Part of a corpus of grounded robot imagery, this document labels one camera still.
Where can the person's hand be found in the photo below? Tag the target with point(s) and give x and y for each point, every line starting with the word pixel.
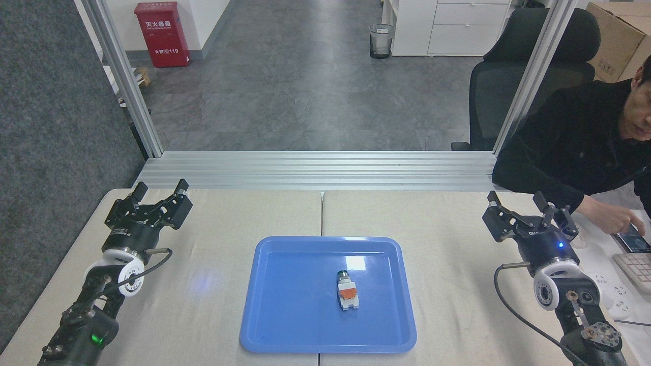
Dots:
pixel 615 218

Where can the dark grey felt partition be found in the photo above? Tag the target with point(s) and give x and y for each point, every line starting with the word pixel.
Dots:
pixel 51 152

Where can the white power strip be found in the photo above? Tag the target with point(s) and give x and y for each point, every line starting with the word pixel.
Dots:
pixel 618 300

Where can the blue plastic tray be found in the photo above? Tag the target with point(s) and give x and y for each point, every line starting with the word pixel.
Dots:
pixel 305 305

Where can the white keyboard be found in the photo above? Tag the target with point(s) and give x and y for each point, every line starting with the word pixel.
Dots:
pixel 635 269

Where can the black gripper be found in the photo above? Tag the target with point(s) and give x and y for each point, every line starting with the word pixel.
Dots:
pixel 546 246
pixel 129 238

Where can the silver aluminium post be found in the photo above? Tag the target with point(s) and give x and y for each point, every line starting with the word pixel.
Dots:
pixel 539 71
pixel 124 76

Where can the black office chair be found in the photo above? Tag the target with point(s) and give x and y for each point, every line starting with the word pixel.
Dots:
pixel 496 96

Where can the silver aluminium rail bed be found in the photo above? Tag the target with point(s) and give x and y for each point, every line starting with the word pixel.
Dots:
pixel 315 170

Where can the white drawer cabinet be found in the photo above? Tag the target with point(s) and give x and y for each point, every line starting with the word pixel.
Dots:
pixel 457 30

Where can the white orange switch part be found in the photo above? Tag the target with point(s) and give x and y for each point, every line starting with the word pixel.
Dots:
pixel 347 295

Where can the red fire extinguisher box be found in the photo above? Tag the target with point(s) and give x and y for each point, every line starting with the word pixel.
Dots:
pixel 161 35

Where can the grey mesh trash bin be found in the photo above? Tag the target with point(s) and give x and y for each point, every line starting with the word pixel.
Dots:
pixel 381 43

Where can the brown cardboard box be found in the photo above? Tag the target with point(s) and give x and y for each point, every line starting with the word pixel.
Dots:
pixel 610 38

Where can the black smartphone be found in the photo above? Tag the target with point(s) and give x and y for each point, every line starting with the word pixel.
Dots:
pixel 633 243

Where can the person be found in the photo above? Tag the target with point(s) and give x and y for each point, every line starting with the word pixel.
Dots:
pixel 564 147

